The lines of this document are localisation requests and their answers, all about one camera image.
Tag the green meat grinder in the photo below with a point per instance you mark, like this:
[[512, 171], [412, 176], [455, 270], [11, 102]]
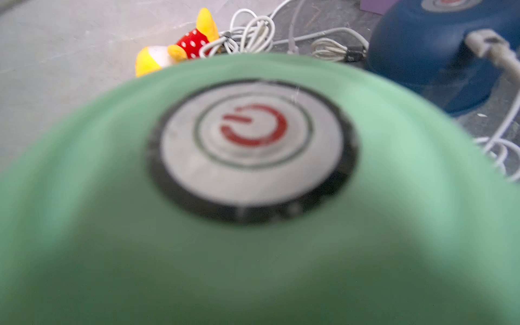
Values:
[[258, 189]]

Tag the blue meat grinder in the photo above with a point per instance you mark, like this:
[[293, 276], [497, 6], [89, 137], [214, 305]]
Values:
[[420, 45]]

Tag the yellow duck plush toy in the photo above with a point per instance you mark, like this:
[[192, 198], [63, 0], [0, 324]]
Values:
[[154, 58]]

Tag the purple power strip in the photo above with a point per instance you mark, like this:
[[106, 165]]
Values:
[[379, 7]]

